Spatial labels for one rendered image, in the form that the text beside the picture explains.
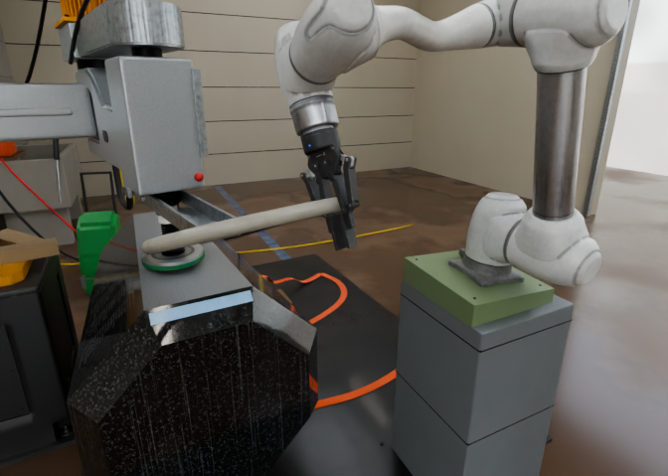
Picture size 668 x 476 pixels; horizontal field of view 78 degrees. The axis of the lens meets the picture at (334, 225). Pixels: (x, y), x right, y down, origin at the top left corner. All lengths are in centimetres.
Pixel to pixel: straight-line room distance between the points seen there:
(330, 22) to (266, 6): 644
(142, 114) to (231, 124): 544
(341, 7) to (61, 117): 158
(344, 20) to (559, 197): 75
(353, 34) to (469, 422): 117
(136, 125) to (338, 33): 89
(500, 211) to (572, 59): 48
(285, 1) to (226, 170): 275
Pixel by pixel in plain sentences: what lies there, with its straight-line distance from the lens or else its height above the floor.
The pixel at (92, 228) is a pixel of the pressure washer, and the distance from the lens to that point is 345.
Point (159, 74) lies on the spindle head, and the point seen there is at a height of 150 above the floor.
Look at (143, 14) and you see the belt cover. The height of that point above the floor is 166.
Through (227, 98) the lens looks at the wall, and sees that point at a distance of 681.
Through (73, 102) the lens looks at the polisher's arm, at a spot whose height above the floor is 140.
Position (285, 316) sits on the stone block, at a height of 69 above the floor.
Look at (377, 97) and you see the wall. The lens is 783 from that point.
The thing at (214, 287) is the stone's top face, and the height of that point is 83.
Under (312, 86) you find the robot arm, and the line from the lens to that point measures 79.
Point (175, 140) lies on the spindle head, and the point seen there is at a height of 129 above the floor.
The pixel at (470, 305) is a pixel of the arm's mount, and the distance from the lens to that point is 126.
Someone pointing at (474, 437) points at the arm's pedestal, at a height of 42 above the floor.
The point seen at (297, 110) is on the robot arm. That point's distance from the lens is 82.
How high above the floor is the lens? 145
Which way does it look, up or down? 18 degrees down
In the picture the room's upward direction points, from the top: straight up
